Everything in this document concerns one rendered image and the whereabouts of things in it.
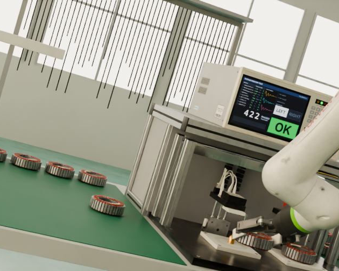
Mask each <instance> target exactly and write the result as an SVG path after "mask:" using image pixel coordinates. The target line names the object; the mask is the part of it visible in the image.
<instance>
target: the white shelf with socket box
mask: <svg viewBox="0 0 339 271"><path fill-rule="evenodd" d="M0 41H1V42H4V43H7V44H10V45H14V46H17V47H21V48H24V49H28V50H30V51H34V52H37V53H40V54H44V55H47V56H51V57H53V58H57V59H60V60H63V57H64V54H65V50H64V49H61V48H57V47H54V46H50V45H47V44H43V43H41V42H37V41H34V40H31V39H28V38H24V37H21V36H18V35H15V34H12V33H8V32H5V31H1V30H0Z"/></svg>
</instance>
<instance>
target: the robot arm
mask: <svg viewBox="0 0 339 271"><path fill-rule="evenodd" d="M338 150H339V91H338V92H337V93H336V94H335V96H334V97H333V98H332V99H331V100H330V102H329V103H328V104H327V105H326V106H325V107H324V108H323V110H322V111H321V112H320V113H319V114H318V115H317V116H316V117H315V118H314V119H313V120H312V121H311V122H310V123H309V124H308V125H307V126H306V127H305V128H304V129H303V130H302V131H301V132H300V133H299V134H298V135H297V136H296V137H295V138H294V139H293V140H292V141H291V142H290V143H289V144H288V145H286V146H285V147H284V148H283V149H282V150H280V151H279V152H278V153H277V154H276V155H274V156H273V157H271V158H270V159H269V160H268V161H267V163H266V164H265V166H264V168H263V171H262V180H263V184H264V186H265V188H266V189H267V191H268V192H269V193H271V194H272V195H274V196H275V197H277V198H279V199H280V200H282V201H283V202H285V203H286V205H285V206H284V207H283V208H282V210H281V211H279V212H278V213H277V214H276V216H275V217H274V218H272V219H267V220H264V216H259V217H257V218H253V219H248V220H243V221H240V222H237V228H235V229H233V231H232V239H233V240H235V239H237V238H239V237H242V236H244V235H246V233H250V232H265V233H272V232H273V233H278V234H276V235H274V236H272V237H271V238H272V239H273V240H274V241H273V244H272V247H274V246H276V245H279V244H281V243H282V245H287V241H289V243H290V244H293V243H294V242H295V241H296V242H298V243H299V242H300V238H302V237H304V236H306V235H307V234H310V233H312V232H315V231H318V230H330V229H334V228H336V227H338V226H339V189H337V188H336V187H334V186H332V185H331V184H329V183H328V182H326V181H325V180H323V179H322V178H320V177H319V176H317V175H316V172H317V171H318V170H319V169H320V168H321V167H322V166H324V165H325V164H326V163H327V161H328V160H329V159H330V158H331V157H332V156H333V155H334V154H335V153H336V152H337V151H338ZM267 227H268V230H267Z"/></svg>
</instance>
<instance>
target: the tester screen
mask: <svg viewBox="0 0 339 271"><path fill-rule="evenodd" d="M307 101H308V97H305V96H302V95H299V94H296V93H293V92H290V91H287V90H284V89H280V88H277V87H274V86H272V85H269V84H265V83H262V82H259V81H256V80H253V79H250V78H247V77H244V78H243V82H242V85H241V88H240V91H239V94H238V97H237V101H236V104H235V107H234V111H233V113H232V116H231V120H230V123H234V124H237V125H240V126H244V127H248V128H250V129H254V130H257V131H260V132H264V133H268V134H271V135H274V136H277V137H281V138H284V139H288V140H291V141H292V140H293V139H290V138H286V137H283V136H280V135H277V134H274V133H270V132H267V130H268V127H269V124H270V121H271V118H272V117H273V118H276V119H280V120H283V121H286V122H289V123H292V124H296V125H299V126H300V123H301V120H300V122H298V121H296V120H292V119H289V118H286V117H282V116H279V115H275V114H273V112H274V109H275V106H276V105H278V106H282V107H284V108H287V109H290V110H294V111H297V112H301V113H302V116H303V113H304V110H305V107H306V104H307ZM244 109H248V110H251V111H255V112H258V113H261V115H260V118H259V120H256V119H252V118H249V117H246V116H243V112H244ZM233 116H238V117H241V118H245V119H248V120H251V121H254V122H258V123H261V124H265V125H266V127H265V129H260V128H258V127H254V126H251V125H248V124H244V123H240V122H237V121H234V120H233ZM301 119H302V117H301ZM298 129H299V128H298ZM297 132H298V131H297Z"/></svg>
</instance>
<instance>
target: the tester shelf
mask: <svg viewBox="0 0 339 271"><path fill-rule="evenodd" d="M149 114H150V115H152V116H154V117H156V118H158V119H160V120H162V121H164V122H166V123H168V124H170V125H172V126H174V127H176V128H178V129H180V130H182V131H184V132H188V133H191V134H195V135H197V136H201V137H205V138H208V139H212V140H216V141H219V142H223V143H226V144H229V145H233V146H237V147H240V148H244V149H248V150H250V151H254V152H257V153H261V154H265V155H268V156H272V157H273V156H274V155H276V154H277V153H278V152H279V151H280V150H282V149H283V148H284V147H285V146H284V145H281V144H277V143H274V142H271V141H267V140H264V139H260V138H257V137H253V136H250V135H247V134H244V133H240V132H236V131H233V130H229V129H226V128H223V127H221V126H219V125H216V124H214V123H211V122H209V121H207V120H204V119H202V118H199V117H197V116H194V115H191V114H189V113H186V112H183V111H179V110H176V109H172V108H169V107H166V106H163V105H159V104H155V103H152V105H151V108H150V112H149ZM319 170H321V171H324V172H327V173H331V174H335V175H338V176H339V160H337V161H335V160H332V159H329V160H328V161H327V163H326V164H325V165H324V166H322V167H321V168H320V169H319Z"/></svg>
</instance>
